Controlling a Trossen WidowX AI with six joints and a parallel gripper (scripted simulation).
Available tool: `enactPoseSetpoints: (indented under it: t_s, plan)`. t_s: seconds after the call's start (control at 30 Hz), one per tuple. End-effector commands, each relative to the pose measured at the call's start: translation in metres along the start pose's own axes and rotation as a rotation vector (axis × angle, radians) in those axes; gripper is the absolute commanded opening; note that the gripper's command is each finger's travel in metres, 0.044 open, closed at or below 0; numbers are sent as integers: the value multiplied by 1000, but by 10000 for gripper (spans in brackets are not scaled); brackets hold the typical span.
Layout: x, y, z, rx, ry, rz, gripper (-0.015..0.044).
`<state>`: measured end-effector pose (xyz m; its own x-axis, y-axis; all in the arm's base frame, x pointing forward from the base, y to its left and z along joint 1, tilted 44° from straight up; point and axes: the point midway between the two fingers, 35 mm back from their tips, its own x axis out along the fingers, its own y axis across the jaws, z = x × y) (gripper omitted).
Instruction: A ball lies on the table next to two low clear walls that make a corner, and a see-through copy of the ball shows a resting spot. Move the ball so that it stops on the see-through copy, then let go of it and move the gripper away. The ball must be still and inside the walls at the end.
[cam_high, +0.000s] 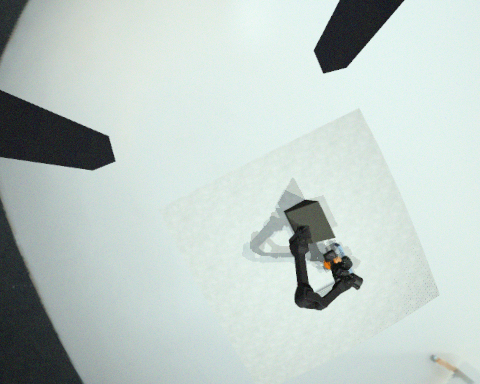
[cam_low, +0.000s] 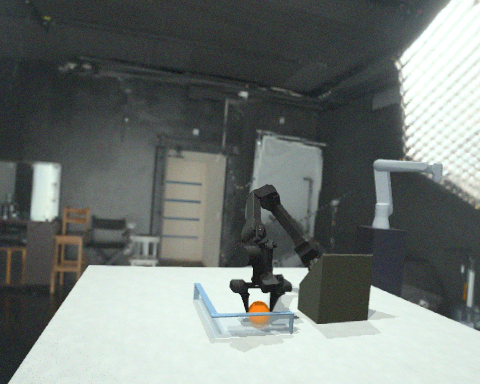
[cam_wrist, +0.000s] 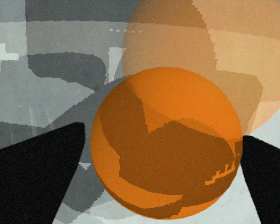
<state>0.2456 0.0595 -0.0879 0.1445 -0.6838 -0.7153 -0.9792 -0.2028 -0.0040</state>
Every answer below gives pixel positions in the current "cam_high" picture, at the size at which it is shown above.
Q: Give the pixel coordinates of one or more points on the clear l-shaped low wall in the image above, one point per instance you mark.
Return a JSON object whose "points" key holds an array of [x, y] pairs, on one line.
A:
{"points": [[330, 288]]}

